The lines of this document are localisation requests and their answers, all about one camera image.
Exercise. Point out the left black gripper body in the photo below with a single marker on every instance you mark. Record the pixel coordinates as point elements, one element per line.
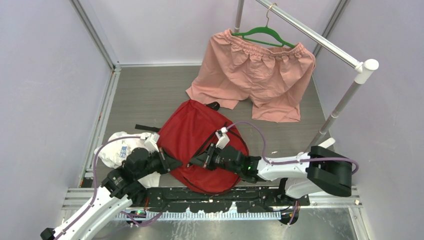
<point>157,163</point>

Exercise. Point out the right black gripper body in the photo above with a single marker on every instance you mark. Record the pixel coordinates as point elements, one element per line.
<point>215,160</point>

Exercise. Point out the red backpack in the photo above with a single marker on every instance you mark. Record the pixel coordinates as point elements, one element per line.
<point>188,133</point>

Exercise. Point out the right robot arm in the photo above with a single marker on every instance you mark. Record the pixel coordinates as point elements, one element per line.
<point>318,170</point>

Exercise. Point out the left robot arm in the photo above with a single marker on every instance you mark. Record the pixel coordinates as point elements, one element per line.
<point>120,189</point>

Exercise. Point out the white crumpled cloth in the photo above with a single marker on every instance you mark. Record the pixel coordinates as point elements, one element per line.
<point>114,153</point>

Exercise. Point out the pink skirt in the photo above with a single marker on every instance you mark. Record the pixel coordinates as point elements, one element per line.
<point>273,78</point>

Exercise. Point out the green clothes hanger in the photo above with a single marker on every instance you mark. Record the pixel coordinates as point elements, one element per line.
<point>264,30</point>

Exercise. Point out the white clothes rack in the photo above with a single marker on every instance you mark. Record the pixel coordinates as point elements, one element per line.
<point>356,128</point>

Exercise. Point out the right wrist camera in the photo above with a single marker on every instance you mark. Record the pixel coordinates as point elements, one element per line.
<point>222,137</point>

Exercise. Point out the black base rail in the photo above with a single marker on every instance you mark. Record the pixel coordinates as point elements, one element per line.
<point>247,199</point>

